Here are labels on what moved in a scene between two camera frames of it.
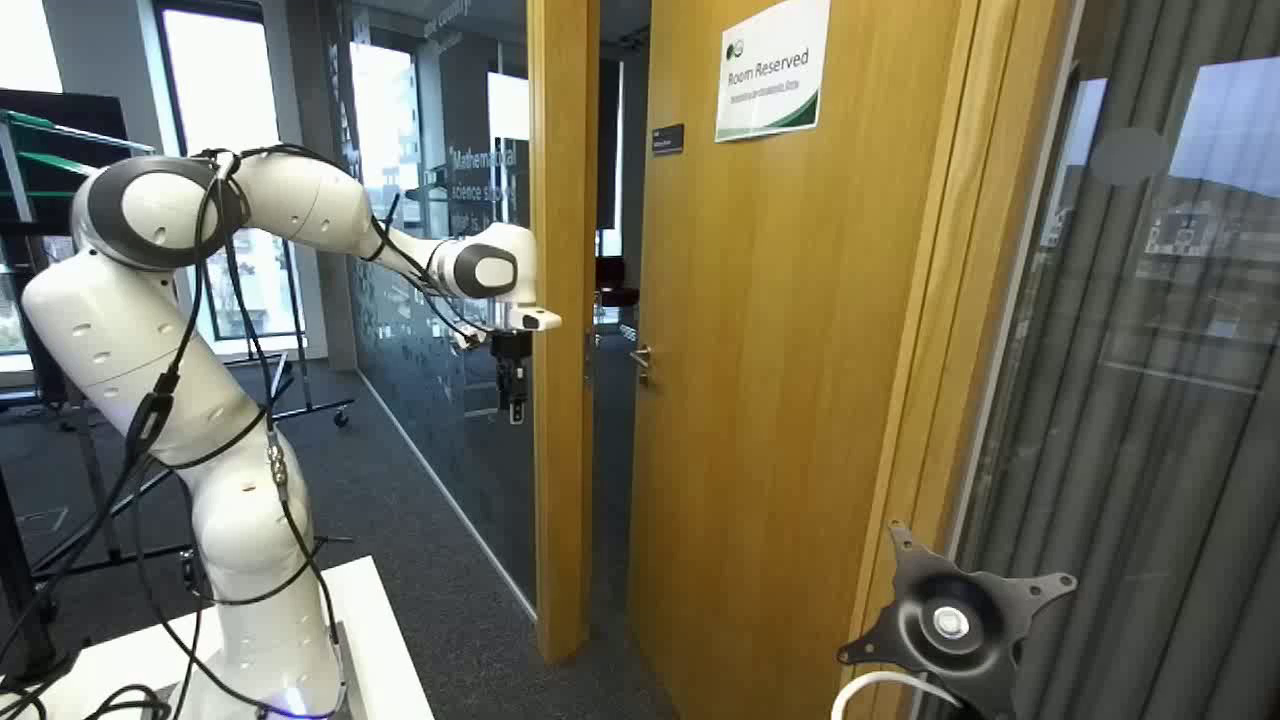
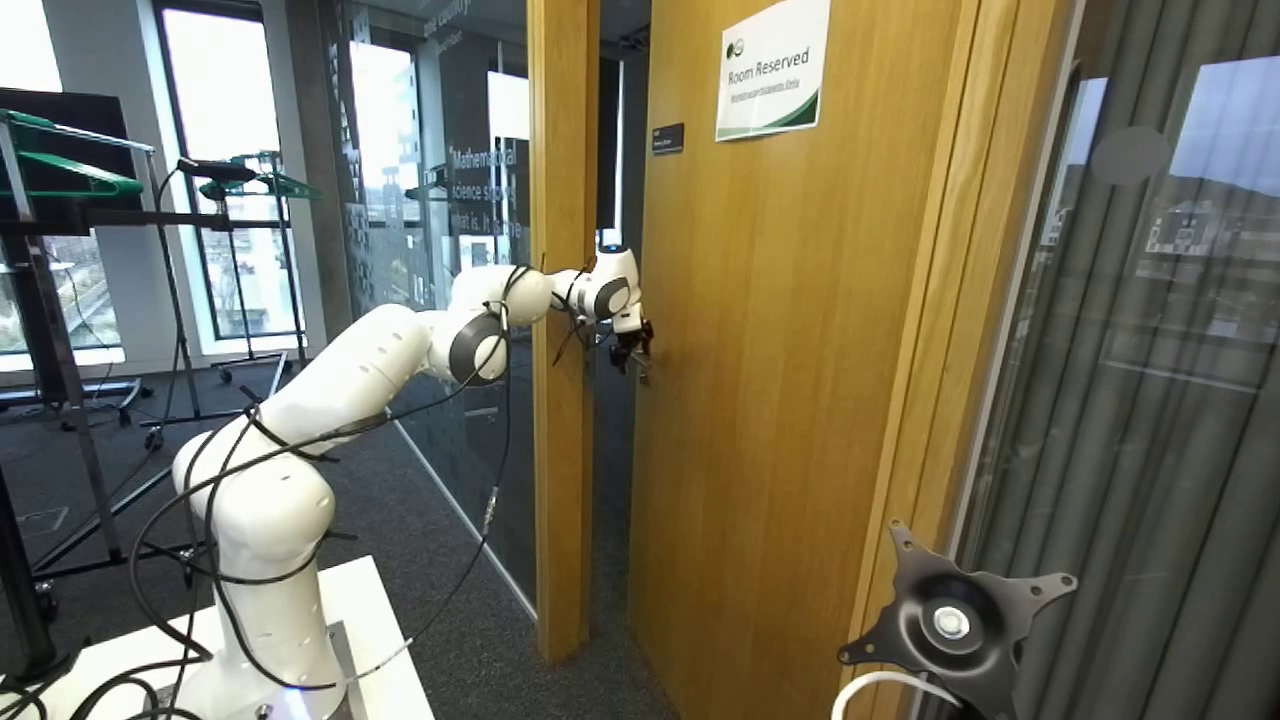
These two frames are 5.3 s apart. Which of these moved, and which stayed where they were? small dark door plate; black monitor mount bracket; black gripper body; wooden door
Moved: black gripper body
Stayed: small dark door plate; wooden door; black monitor mount bracket
